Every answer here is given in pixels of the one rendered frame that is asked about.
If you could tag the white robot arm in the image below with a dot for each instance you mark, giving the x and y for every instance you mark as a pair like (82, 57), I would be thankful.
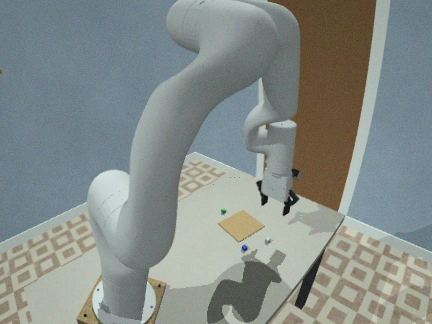
(236, 43)

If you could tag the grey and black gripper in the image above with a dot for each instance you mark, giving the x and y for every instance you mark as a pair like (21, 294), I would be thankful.
(278, 188)

